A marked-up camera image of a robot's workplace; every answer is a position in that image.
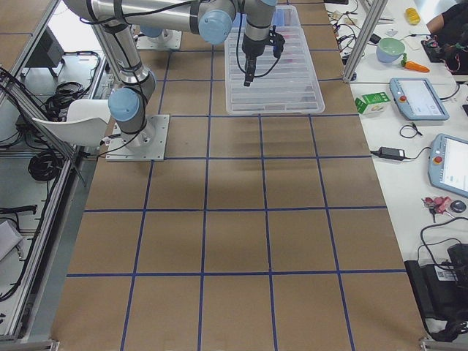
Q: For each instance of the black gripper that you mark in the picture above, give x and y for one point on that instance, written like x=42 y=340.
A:
x=251 y=49

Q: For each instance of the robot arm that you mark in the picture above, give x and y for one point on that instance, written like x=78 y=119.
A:
x=191 y=80

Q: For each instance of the clear plastic storage box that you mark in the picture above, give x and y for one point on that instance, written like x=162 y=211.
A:
x=274 y=58

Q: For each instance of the green white carton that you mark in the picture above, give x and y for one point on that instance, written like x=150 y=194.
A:
x=372 y=103

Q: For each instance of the green bowl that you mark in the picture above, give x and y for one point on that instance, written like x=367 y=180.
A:
x=389 y=49

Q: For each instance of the orange toy carrot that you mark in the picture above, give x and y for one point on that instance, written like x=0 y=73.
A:
x=413 y=66

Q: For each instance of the black power adapter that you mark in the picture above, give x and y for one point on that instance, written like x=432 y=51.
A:
x=391 y=153

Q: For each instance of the yellow spiral toy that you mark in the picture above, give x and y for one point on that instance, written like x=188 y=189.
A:
x=412 y=16

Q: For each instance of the teach pendant far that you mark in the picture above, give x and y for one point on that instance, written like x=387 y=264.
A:
x=417 y=100

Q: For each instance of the teach pendant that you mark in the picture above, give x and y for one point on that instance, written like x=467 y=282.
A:
x=448 y=164
x=417 y=100

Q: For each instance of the white chair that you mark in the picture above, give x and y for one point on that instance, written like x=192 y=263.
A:
x=86 y=123

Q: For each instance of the teach pendant near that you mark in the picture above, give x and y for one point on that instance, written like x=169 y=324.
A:
x=448 y=164

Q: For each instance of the red keys bundle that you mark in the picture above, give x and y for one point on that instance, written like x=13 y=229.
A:
x=438 y=205

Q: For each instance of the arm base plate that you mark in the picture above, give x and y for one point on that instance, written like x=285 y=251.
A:
x=148 y=145
x=168 y=40

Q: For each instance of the aluminium frame post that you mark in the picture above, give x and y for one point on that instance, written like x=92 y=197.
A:
x=367 y=29

